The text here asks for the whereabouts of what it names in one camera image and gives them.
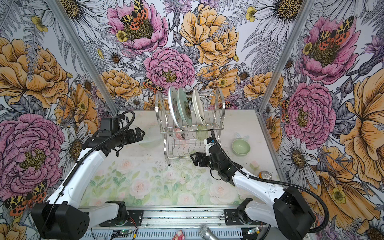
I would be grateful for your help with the mint green plate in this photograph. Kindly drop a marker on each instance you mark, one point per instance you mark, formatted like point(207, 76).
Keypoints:
point(184, 107)

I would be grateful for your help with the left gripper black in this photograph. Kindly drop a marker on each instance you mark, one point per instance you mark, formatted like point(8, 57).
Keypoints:
point(132, 137)

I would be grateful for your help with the pink black patterned bowl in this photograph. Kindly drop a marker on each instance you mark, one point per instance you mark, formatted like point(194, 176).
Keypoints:
point(179, 134)

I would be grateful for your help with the light green bowl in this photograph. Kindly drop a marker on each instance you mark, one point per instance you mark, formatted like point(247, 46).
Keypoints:
point(240, 147)

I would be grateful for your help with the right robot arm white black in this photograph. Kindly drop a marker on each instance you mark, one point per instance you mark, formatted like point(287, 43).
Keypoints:
point(279, 207)

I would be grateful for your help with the clear glass cup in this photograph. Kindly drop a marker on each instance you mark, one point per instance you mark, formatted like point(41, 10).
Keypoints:
point(265, 175)

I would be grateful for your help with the small red pink figure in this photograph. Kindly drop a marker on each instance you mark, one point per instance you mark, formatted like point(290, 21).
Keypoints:
point(179, 235)

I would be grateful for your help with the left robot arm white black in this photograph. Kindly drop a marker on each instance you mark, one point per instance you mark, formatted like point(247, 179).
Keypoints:
point(72, 189)

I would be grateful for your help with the aluminium frame rail front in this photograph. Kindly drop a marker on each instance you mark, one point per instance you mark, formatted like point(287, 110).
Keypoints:
point(180, 216)

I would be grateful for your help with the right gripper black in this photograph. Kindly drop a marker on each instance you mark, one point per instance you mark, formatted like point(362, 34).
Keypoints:
point(198, 154)

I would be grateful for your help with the green circuit board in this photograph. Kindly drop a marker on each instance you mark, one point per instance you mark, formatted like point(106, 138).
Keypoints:
point(120, 233)

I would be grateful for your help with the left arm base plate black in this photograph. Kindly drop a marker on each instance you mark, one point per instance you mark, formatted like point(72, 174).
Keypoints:
point(134, 218)

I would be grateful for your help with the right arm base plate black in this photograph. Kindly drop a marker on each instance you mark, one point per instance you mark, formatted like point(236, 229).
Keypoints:
point(234, 217)

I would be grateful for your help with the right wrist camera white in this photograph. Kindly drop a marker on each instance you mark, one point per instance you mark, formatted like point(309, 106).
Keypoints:
point(209, 142)

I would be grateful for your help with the watermelon pattern plate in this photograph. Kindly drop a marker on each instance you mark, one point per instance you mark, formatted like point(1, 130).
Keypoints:
point(174, 109)

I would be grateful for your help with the chrome two-tier dish rack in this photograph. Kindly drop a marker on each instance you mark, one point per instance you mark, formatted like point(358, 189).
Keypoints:
point(214, 110)

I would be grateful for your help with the clear glass plate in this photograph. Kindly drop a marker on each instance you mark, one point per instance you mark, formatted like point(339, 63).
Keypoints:
point(151, 140)

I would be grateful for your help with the cream white plate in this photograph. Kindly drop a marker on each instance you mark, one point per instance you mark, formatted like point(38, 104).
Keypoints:
point(198, 107)

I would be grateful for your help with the green tinted glass cup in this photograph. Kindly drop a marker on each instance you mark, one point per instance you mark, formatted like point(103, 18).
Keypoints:
point(202, 133)

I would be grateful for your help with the silver microphone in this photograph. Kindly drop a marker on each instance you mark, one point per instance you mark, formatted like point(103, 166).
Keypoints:
point(206, 234)

